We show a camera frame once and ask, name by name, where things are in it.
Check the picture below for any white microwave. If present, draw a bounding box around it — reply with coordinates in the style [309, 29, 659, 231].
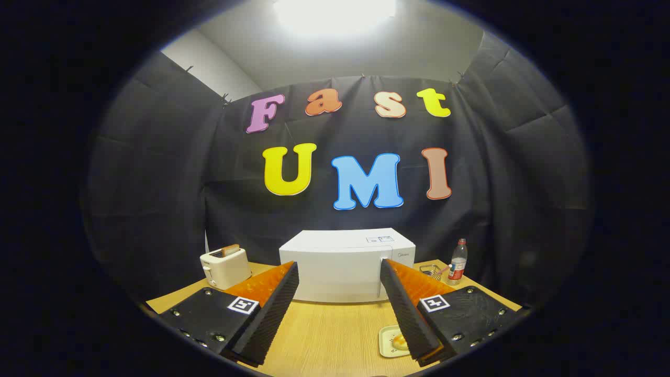
[278, 228, 417, 304]

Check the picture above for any small white square plate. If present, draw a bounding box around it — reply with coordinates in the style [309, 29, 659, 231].
[378, 325, 414, 359]

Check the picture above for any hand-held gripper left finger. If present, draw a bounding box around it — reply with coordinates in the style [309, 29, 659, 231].
[155, 261, 300, 367]

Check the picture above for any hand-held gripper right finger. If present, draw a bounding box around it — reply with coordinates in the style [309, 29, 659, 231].
[379, 258, 532, 367]

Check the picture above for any clear plastic bottle red label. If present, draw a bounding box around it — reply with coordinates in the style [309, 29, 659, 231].
[448, 238, 468, 286]

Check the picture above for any cream white toaster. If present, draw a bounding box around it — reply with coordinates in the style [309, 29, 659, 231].
[200, 246, 253, 291]

